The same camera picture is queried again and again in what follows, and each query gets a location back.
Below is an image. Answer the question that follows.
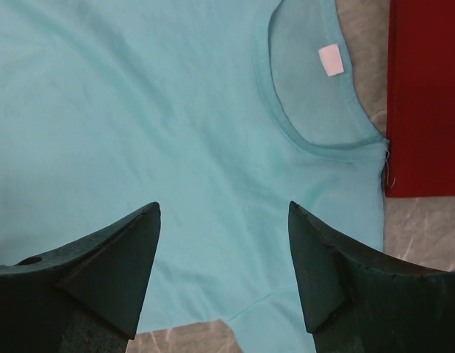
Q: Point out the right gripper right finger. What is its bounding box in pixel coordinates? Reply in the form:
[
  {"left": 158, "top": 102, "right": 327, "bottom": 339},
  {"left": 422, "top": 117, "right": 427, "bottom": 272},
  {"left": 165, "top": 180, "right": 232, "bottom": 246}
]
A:
[{"left": 288, "top": 202, "right": 455, "bottom": 352}]

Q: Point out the dark red folded t shirt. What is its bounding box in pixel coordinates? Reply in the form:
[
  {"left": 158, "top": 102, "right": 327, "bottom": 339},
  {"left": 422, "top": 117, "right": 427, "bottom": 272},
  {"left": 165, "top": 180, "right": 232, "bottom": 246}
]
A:
[{"left": 385, "top": 0, "right": 455, "bottom": 198}]

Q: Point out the teal t shirt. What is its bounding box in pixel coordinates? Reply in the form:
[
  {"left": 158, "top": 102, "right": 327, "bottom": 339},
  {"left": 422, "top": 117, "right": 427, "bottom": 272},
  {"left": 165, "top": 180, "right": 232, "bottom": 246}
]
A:
[{"left": 0, "top": 1, "right": 387, "bottom": 352}]

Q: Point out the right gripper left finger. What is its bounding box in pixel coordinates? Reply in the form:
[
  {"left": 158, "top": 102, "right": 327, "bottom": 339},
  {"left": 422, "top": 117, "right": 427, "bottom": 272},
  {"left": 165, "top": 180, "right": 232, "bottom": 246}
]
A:
[{"left": 0, "top": 202, "right": 161, "bottom": 352}]

